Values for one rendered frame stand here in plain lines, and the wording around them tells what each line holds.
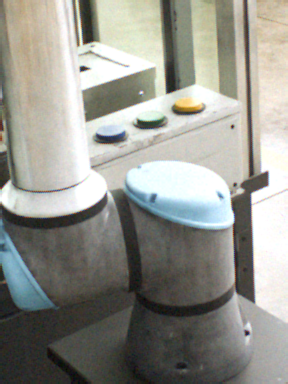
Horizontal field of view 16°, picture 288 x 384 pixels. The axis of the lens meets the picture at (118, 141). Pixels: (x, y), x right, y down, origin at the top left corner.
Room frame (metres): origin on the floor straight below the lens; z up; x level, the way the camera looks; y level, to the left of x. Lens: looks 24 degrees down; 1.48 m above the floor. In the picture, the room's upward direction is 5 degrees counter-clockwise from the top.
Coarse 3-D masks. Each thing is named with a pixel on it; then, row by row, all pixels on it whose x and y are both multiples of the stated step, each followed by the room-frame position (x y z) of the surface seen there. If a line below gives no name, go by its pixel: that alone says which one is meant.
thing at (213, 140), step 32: (192, 96) 1.46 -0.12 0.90; (224, 96) 1.45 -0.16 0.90; (96, 128) 1.37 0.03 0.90; (128, 128) 1.36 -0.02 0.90; (160, 128) 1.35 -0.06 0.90; (192, 128) 1.37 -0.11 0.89; (224, 128) 1.40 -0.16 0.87; (96, 160) 1.28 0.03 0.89; (128, 160) 1.31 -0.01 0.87; (160, 160) 1.34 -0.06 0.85; (192, 160) 1.37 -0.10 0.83; (224, 160) 1.40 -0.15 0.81
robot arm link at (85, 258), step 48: (0, 0) 0.97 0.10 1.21; (48, 0) 0.97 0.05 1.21; (0, 48) 0.98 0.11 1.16; (48, 48) 0.97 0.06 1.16; (0, 96) 0.99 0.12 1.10; (48, 96) 0.97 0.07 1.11; (48, 144) 0.96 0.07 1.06; (0, 192) 1.01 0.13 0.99; (48, 192) 0.96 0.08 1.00; (96, 192) 0.98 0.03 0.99; (0, 240) 0.96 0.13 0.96; (48, 240) 0.95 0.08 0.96; (96, 240) 0.96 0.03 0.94; (48, 288) 0.94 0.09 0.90; (96, 288) 0.96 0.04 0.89
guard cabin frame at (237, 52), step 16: (80, 0) 1.83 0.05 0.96; (224, 0) 1.48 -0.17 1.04; (240, 0) 1.47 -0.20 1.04; (80, 16) 1.83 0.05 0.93; (224, 16) 1.48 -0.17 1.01; (240, 16) 1.47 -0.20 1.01; (224, 32) 1.48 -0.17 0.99; (240, 32) 1.47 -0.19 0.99; (256, 32) 1.49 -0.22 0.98; (224, 48) 1.48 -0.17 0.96; (240, 48) 1.47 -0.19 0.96; (256, 48) 1.48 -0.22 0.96; (224, 64) 1.49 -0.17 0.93; (240, 64) 1.47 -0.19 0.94; (256, 64) 1.48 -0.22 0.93; (224, 80) 1.49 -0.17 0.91; (240, 80) 1.47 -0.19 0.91; (256, 80) 1.48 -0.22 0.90; (240, 96) 1.47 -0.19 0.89; (256, 96) 1.48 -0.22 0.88; (240, 112) 1.46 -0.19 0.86; (256, 112) 1.48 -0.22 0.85; (256, 128) 1.48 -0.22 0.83; (256, 144) 1.48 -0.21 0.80; (256, 160) 1.48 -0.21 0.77
